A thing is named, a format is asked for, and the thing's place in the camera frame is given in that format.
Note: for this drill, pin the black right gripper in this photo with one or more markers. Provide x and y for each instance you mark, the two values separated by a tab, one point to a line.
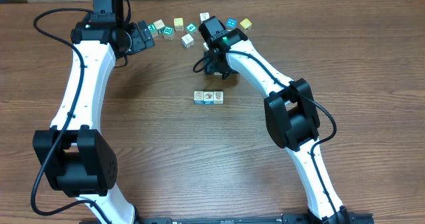
212	66

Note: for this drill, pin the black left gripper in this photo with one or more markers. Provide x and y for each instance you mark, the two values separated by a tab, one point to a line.
138	42

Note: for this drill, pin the hedgehog block white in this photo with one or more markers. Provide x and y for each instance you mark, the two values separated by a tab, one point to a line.
218	97

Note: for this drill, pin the acorn block yellow sides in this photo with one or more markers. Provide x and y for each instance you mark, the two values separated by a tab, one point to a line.
208	97

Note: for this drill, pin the owl block blue side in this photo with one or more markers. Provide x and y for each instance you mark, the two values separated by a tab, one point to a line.
198	97

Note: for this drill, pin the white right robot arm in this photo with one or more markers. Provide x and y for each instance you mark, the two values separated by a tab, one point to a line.
292	119

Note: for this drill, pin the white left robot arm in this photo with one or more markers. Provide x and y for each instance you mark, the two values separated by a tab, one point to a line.
74	156

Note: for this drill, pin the green C block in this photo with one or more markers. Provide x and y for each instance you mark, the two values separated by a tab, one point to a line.
153	30

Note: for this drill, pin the soccer ball block white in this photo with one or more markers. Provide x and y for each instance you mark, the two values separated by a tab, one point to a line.
205	47

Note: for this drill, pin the beige top block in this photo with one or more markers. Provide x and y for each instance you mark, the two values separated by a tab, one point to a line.
159	25

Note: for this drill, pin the green R block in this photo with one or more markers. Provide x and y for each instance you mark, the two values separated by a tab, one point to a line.
168	33

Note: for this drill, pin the white plain block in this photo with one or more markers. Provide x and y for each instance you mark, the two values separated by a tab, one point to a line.
187	40

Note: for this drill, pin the yellow top block left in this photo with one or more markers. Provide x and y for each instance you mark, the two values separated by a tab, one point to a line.
178	24

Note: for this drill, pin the green 4 block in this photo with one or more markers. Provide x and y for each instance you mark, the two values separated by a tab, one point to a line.
191	28

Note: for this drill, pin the blue top block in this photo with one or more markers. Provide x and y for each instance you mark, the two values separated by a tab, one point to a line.
231	23

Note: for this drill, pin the white block with drawing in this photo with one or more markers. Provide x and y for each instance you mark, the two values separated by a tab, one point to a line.
204	16

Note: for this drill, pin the yellow top block far right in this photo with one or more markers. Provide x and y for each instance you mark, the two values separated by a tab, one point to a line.
246	24

